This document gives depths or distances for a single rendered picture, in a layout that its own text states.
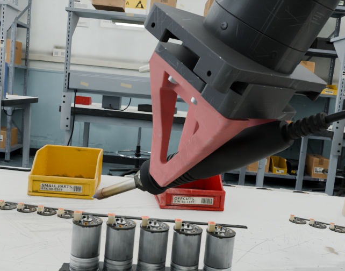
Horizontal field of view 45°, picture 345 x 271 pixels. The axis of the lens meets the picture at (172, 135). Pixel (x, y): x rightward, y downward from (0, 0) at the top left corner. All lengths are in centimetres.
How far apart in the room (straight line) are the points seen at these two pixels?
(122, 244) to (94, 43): 452
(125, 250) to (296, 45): 22
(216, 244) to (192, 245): 2
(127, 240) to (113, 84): 230
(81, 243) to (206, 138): 17
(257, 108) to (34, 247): 32
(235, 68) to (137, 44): 459
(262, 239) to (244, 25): 38
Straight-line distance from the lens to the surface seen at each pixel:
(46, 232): 51
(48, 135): 495
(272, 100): 22
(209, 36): 21
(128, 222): 36
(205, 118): 21
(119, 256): 35
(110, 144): 481
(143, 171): 27
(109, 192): 32
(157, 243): 35
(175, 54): 23
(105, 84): 263
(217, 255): 35
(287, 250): 53
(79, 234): 35
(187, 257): 35
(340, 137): 286
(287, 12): 21
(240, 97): 20
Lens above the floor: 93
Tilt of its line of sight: 7 degrees down
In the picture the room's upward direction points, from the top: 5 degrees clockwise
